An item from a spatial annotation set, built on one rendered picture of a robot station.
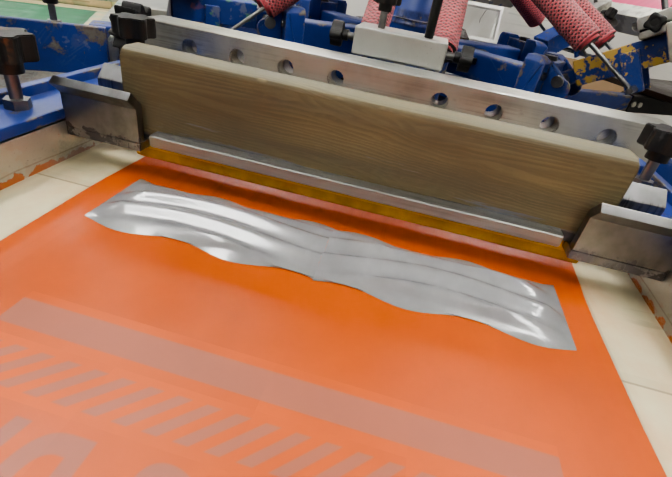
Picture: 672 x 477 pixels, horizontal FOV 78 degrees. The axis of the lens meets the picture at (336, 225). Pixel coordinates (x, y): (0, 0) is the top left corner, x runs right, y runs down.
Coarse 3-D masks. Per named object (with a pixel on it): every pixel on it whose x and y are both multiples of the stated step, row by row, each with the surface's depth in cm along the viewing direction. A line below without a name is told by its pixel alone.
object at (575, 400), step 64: (448, 256) 34; (512, 256) 36; (320, 320) 26; (384, 320) 27; (448, 320) 28; (576, 320) 30; (384, 384) 23; (448, 384) 23; (512, 384) 24; (576, 384) 25; (576, 448) 21; (640, 448) 22
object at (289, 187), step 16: (176, 160) 39; (192, 160) 39; (240, 176) 38; (256, 176) 38; (304, 192) 38; (320, 192) 37; (368, 208) 37; (384, 208) 37; (432, 224) 36; (448, 224) 36; (496, 240) 36; (512, 240) 35; (560, 256) 35
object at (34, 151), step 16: (48, 128) 35; (64, 128) 37; (0, 144) 31; (16, 144) 33; (32, 144) 34; (48, 144) 36; (64, 144) 37; (80, 144) 39; (96, 144) 41; (0, 160) 32; (16, 160) 33; (32, 160) 34; (48, 160) 36; (0, 176) 32; (16, 176) 33; (640, 288) 34; (656, 288) 32; (656, 304) 32
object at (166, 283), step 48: (96, 192) 34; (192, 192) 37; (240, 192) 38; (288, 192) 39; (48, 240) 28; (96, 240) 29; (144, 240) 30; (0, 288) 24; (48, 288) 25; (96, 288) 25; (144, 288) 26; (192, 288) 27; (240, 288) 27; (288, 288) 28; (192, 336) 23; (240, 336) 24
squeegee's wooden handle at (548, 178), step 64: (128, 64) 34; (192, 64) 33; (192, 128) 36; (256, 128) 34; (320, 128) 33; (384, 128) 32; (448, 128) 31; (512, 128) 31; (448, 192) 33; (512, 192) 32; (576, 192) 31
